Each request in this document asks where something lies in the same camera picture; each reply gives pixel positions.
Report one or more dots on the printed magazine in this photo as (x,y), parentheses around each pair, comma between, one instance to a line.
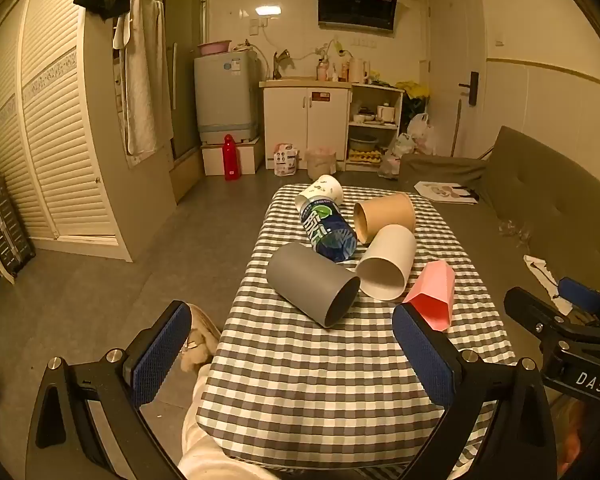
(445,192)

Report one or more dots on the grey cup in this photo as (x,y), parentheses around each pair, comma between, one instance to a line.
(305,280)

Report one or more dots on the white plastic bag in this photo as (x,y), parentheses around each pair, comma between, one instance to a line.
(420,130)

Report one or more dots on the broom stick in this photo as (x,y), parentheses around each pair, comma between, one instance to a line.
(456,127)

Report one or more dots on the grey white checkered tablecloth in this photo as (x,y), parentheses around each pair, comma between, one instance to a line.
(330,385)

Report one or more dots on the blue green labelled can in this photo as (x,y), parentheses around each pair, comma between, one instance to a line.
(327,232)

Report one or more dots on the dark ribbed suitcase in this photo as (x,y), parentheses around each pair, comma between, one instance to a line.
(2,230)

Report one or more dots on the pink lined trash bin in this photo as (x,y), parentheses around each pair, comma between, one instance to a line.
(321,162)

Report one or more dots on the white hanging towel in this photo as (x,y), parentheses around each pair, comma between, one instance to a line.
(142,75)

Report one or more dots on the white louvred wardrobe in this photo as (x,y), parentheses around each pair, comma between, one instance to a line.
(55,135)

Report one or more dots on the white washing machine base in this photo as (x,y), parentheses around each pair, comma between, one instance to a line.
(252,157)

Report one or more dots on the pink plastic basin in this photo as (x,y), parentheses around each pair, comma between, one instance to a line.
(214,47)

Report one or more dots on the white sink cabinet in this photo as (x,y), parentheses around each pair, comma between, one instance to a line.
(305,125)

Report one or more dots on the person's leg in white pants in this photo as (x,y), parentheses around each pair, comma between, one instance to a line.
(205,455)

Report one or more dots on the crumpled clear plastic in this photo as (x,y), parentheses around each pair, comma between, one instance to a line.
(512,232)

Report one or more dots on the glass bathroom door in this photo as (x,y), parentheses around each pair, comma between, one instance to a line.
(185,60)

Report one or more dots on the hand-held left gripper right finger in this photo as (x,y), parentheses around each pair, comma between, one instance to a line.
(422,355)

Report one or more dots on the white electric kettle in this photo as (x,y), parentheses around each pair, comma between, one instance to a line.
(357,70)

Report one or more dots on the grey green sofa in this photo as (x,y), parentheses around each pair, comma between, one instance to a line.
(555,200)

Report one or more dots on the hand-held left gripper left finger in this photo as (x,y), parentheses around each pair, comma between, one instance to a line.
(162,355)

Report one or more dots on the pink angular cup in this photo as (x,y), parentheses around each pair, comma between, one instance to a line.
(432,285)

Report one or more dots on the white entrance door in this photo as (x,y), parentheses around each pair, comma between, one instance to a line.
(452,60)

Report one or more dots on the white printed paper cup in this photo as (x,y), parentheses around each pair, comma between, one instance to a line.
(327,187)

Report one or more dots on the white open kitchen shelf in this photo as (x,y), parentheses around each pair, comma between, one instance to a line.
(375,95)

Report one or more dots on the person's right hand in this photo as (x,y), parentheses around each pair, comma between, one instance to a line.
(572,440)

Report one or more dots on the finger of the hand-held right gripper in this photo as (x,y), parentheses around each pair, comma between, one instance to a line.
(530,307)
(580,292)

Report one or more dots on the white wall socket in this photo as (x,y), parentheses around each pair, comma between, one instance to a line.
(257,24)

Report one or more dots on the metal bowl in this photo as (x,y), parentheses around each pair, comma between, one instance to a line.
(363,143)

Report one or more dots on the clear plastic bag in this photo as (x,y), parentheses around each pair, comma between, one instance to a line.
(395,155)

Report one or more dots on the blue grey washing machine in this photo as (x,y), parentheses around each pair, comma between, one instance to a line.
(225,100)

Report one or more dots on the brown paper cup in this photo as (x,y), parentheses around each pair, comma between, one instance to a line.
(390,212)

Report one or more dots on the red bottle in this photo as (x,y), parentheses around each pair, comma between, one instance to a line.
(231,157)

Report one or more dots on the beige plush slipper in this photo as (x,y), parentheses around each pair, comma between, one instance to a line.
(200,350)

